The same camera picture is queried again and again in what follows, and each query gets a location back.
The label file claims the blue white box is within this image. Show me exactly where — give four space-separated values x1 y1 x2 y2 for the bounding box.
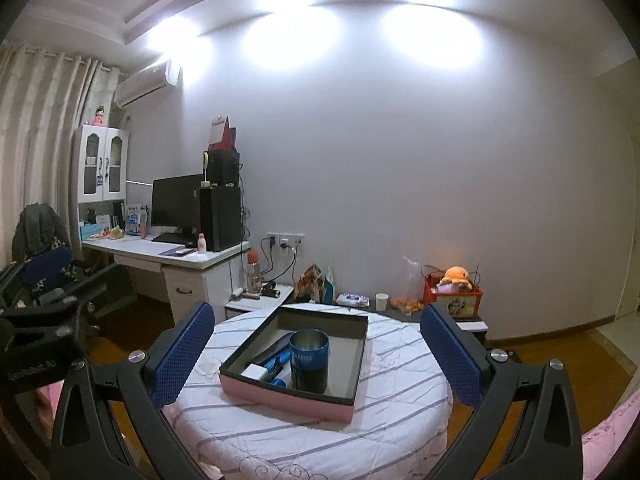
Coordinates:
126 203 146 235

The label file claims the black white low cabinet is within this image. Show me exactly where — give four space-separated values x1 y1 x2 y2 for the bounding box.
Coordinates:
224 284 488 347

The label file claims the pink box with black rim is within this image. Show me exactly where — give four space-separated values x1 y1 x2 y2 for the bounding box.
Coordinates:
219 304 371 423

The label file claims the black computer monitor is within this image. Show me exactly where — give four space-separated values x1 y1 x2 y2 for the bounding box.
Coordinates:
151 174 205 236

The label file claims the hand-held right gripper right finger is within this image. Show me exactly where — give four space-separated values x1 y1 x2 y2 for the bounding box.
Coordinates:
420 301 583 480

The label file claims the translucent blue plastic case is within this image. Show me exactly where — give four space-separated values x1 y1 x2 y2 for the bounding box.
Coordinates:
260 351 292 378

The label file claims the pink cloth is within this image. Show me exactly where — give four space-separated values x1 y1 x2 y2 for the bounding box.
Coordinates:
27 382 63 456

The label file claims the red paper bag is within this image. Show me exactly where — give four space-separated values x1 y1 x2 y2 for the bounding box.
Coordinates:
210 116 238 152

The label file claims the white striped tablecloth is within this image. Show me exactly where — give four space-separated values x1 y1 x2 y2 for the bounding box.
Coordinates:
162 310 453 480

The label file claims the white air conditioner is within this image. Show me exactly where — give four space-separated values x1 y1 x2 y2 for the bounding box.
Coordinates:
115 59 181 108

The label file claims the bottle with orange cap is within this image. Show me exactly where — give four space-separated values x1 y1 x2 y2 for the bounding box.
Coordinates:
247 252 262 293

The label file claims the blue tin can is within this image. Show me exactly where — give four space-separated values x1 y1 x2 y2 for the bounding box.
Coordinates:
289 329 331 393

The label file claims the beige curtain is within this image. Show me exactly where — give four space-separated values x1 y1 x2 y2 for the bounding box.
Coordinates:
0 42 121 266

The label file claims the colourful snack bag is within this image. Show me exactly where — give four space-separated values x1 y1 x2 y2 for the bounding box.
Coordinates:
295 264 323 303

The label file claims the wall power outlet with cables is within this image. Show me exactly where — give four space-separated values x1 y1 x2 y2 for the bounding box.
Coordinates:
260 235 301 286

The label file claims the clear plastic bag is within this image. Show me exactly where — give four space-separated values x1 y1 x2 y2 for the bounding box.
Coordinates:
397 256 426 312

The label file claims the black computer tower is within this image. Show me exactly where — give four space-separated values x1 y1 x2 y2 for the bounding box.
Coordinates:
199 186 242 252

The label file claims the white desk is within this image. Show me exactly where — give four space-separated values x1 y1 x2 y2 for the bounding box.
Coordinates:
81 237 251 318

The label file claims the white glass-door cabinet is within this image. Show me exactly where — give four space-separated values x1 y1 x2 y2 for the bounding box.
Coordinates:
76 125 130 205

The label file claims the red printed box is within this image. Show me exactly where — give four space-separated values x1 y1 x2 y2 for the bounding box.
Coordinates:
424 275 485 321

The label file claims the pink printed blanket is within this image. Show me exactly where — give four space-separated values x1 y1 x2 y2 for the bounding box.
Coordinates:
580 392 640 480

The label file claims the black speaker box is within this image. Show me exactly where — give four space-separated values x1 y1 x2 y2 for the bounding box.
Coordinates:
207 150 240 186

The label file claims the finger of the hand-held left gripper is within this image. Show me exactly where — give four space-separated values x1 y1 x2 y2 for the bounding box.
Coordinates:
0 265 137 343
0 247 80 312

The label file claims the black remote control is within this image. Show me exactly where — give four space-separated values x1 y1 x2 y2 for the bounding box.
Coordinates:
252 331 296 368

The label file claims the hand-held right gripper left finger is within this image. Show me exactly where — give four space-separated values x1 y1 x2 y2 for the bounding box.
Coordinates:
50 301 216 480

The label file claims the orange plush toy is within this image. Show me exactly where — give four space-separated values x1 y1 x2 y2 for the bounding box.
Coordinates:
440 266 473 291

